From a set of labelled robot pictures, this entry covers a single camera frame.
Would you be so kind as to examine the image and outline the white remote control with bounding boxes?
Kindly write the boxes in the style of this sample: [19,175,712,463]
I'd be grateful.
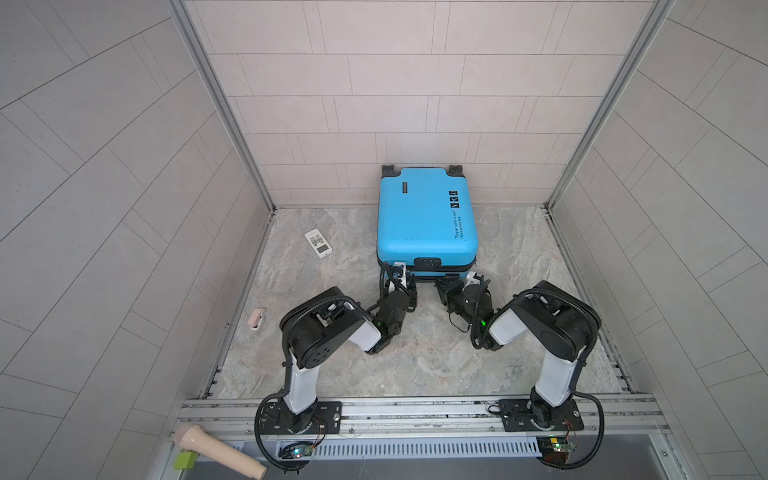
[304,229,333,258]

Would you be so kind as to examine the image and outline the green block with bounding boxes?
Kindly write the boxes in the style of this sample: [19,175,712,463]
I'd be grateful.
[173,451,199,471]

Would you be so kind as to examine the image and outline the beige cylinder handle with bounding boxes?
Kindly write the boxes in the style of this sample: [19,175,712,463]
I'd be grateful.
[173,424,267,480]

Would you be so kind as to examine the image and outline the small pink object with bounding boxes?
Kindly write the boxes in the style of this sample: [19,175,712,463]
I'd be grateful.
[247,307,265,330]

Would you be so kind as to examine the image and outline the aluminium mounting rail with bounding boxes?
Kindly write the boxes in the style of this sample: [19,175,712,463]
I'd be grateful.
[170,394,670,440]

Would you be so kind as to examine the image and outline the blue suitcase with black lining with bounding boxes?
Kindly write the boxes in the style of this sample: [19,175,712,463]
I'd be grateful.
[376,165,479,280]

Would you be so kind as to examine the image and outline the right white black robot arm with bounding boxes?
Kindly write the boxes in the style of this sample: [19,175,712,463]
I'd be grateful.
[435,277,602,430]

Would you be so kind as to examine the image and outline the right circuit board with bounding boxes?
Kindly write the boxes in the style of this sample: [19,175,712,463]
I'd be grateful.
[536,436,578,465]

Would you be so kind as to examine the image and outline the left circuit board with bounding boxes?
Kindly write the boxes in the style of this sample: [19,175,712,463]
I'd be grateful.
[279,441,315,460]

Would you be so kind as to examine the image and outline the circuit board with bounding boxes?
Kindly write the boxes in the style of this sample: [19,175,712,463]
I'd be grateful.
[279,441,315,460]
[536,436,578,465]

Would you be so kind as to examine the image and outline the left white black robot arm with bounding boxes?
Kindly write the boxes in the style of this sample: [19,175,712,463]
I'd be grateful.
[254,262,417,435]

